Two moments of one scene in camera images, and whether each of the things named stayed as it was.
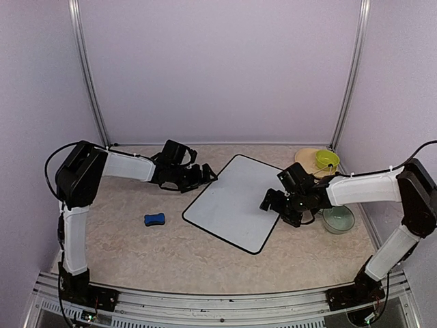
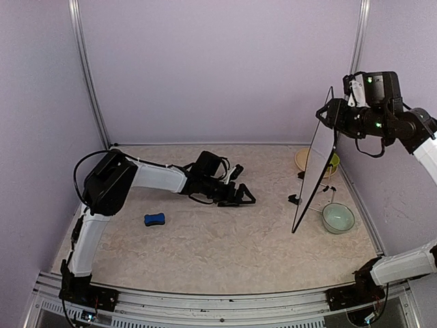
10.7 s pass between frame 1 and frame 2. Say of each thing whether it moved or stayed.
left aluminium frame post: stayed
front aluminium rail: stayed
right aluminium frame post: stayed
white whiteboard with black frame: moved
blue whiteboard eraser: stayed
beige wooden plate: stayed
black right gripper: moved
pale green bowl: stayed
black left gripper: moved
